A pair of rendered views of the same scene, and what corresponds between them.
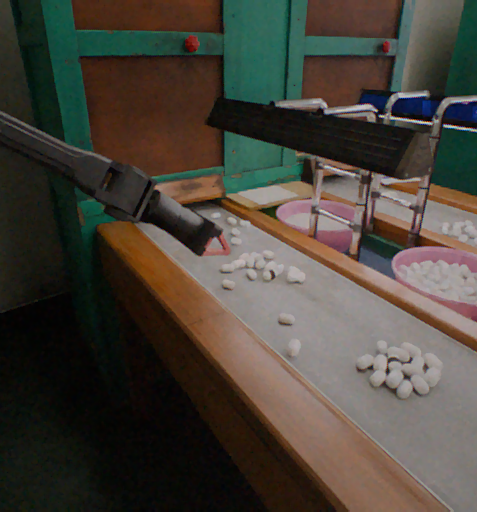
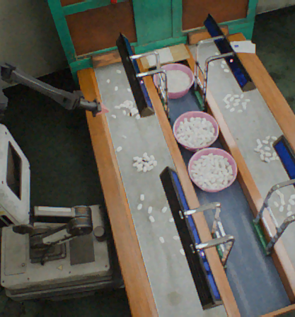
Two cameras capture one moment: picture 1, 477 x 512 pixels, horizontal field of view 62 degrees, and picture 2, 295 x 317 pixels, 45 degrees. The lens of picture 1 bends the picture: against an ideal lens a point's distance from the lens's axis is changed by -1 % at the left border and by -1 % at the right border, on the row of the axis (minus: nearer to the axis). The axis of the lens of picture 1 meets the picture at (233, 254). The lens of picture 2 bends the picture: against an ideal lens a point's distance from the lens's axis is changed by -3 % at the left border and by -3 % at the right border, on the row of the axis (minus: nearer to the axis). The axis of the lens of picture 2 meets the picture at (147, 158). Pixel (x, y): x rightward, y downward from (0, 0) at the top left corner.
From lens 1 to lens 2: 1.55 m
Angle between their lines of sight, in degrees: 36
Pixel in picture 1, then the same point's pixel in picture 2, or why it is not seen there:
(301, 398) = (110, 166)
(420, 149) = (146, 111)
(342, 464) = (108, 183)
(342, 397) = (123, 167)
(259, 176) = (158, 43)
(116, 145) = (83, 41)
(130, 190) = (70, 103)
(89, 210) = (73, 65)
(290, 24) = not seen: outside the picture
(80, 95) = (66, 28)
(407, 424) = (134, 178)
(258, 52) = not seen: outside the picture
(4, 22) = not seen: outside the picture
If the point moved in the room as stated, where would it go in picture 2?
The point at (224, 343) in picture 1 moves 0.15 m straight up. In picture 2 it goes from (99, 143) to (93, 129)
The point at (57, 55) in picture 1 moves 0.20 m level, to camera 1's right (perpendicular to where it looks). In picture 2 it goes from (56, 18) to (85, 20)
